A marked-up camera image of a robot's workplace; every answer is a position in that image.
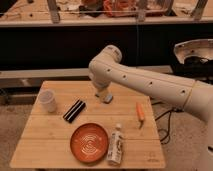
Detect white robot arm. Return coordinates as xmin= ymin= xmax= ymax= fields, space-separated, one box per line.
xmin=89 ymin=45 xmax=213 ymax=133

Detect blue sponge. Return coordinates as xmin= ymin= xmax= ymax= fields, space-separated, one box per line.
xmin=95 ymin=93 xmax=113 ymax=104

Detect black cables on floor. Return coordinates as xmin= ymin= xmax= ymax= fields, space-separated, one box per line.
xmin=152 ymin=107 xmax=184 ymax=145

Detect black striped eraser block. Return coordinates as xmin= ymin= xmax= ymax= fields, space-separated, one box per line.
xmin=63 ymin=100 xmax=86 ymax=123

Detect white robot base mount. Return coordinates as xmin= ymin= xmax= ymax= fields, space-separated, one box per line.
xmin=173 ymin=39 xmax=213 ymax=64

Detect orange plate with white pattern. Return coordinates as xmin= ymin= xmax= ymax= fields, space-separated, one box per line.
xmin=70 ymin=123 xmax=109 ymax=164

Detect long wooden shelf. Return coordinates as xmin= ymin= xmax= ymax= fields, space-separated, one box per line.
xmin=0 ymin=0 xmax=213 ymax=27

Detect orange carrot toy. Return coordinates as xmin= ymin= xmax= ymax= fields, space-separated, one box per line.
xmin=136 ymin=103 xmax=145 ymax=129

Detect translucent plastic cup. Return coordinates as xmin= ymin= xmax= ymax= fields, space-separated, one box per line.
xmin=38 ymin=89 xmax=56 ymax=113

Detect white plastic bottle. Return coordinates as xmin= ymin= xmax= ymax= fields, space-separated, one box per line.
xmin=107 ymin=124 xmax=123 ymax=166

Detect red object on shelf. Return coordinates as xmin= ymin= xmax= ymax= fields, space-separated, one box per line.
xmin=103 ymin=0 xmax=136 ymax=17

